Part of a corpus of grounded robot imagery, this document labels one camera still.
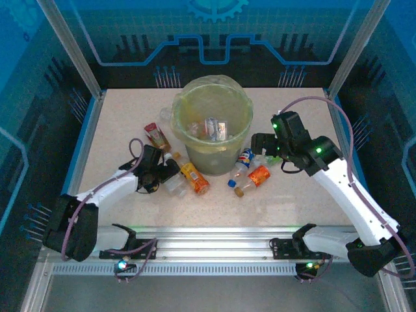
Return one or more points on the clear bottle white label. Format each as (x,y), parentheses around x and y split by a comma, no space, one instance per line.
(177,188)

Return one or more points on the Pepsi bottle blue cap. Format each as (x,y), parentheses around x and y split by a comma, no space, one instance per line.
(245,159)

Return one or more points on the orange juice bottle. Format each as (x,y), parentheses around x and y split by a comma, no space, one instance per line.
(195,180)

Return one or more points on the bottle orange label orange cap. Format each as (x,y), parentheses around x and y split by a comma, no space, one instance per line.
(259,175)

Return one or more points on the amber tea bottle red label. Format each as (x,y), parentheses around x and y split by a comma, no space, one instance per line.
(154,133)

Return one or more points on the small clear plastic bottle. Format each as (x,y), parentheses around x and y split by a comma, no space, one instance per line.
(165,114)

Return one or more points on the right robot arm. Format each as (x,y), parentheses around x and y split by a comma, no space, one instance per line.
(357,201)

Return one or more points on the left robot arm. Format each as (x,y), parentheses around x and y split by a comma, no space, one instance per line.
(107,188)

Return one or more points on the plastic bin with green liner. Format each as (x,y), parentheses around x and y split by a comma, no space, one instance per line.
(208,162)

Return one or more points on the left LED circuit board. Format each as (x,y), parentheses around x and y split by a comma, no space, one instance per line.
(123,265)

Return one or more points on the led circuit board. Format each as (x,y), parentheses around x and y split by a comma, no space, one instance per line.
(308,266)
(123,265)

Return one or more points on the right LED circuit board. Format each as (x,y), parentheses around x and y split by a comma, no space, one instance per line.
(308,266)

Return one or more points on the left aluminium side rail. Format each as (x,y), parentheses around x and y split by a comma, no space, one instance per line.
(88,136)

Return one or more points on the aluminium mounting rail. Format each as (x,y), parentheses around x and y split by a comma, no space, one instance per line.
(211,243)

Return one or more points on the right aluminium frame post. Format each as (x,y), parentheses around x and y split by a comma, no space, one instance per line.
(357,45)

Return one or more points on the aluminium frame post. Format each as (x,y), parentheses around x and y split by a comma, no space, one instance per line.
(70,48)
(357,45)

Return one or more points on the left aluminium frame post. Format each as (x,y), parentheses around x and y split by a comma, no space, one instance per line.
(70,48)

